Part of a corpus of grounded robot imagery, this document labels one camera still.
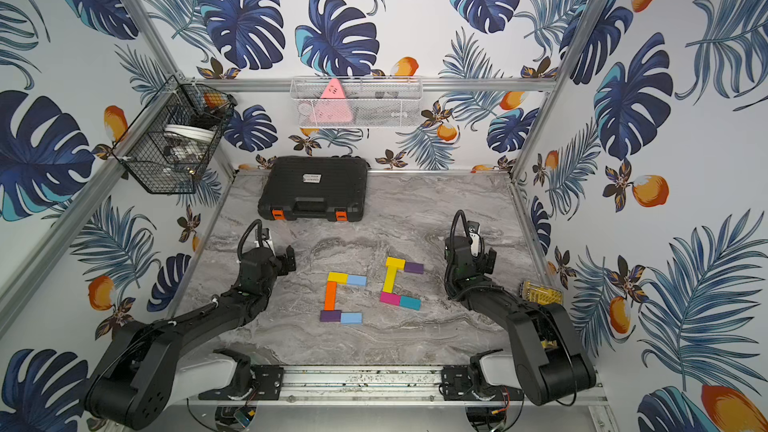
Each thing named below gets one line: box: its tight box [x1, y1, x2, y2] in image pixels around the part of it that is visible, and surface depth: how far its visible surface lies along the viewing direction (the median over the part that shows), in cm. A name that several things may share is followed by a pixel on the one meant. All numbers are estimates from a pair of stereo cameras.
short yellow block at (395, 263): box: [386, 257, 406, 273], surface depth 97 cm
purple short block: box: [404, 262, 424, 274], surface depth 97 cm
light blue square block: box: [347, 274, 367, 286], surface depth 94 cm
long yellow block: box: [382, 266, 398, 293], surface depth 94 cm
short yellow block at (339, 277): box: [327, 272, 349, 285], surface depth 94 cm
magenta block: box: [379, 292, 400, 306], surface depth 90 cm
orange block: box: [324, 281, 337, 311], surface depth 92 cm
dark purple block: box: [320, 310, 342, 322], surface depth 87 cm
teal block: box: [399, 295, 421, 311], surface depth 90 cm
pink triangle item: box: [311, 78, 353, 123], surface depth 92 cm
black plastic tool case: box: [258, 155, 369, 222], surface depth 109 cm
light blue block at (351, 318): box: [341, 312, 363, 324], surface depth 86 cm
